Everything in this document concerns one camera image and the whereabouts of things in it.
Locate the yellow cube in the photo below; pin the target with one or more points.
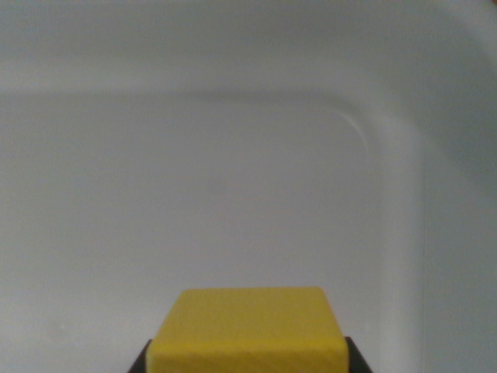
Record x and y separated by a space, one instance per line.
248 330

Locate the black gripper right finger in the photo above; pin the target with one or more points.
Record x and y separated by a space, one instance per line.
356 357

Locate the white plastic bin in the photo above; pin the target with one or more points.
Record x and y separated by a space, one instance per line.
194 175

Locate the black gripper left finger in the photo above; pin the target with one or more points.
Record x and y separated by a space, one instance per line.
140 360

